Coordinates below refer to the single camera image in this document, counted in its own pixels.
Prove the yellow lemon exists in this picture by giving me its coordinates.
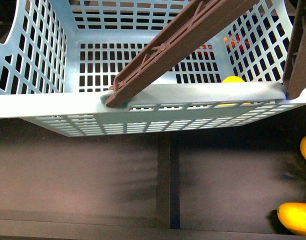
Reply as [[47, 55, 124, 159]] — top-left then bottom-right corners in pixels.
[[217, 76, 245, 107]]

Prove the light blue plastic basket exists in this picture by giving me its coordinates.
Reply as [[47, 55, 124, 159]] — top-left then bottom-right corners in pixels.
[[0, 0, 306, 137]]

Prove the black produce tray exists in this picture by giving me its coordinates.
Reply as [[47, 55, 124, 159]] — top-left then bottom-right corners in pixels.
[[0, 105, 306, 240]]

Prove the red apple pile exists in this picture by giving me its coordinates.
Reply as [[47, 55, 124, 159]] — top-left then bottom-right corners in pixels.
[[197, 33, 250, 60]]

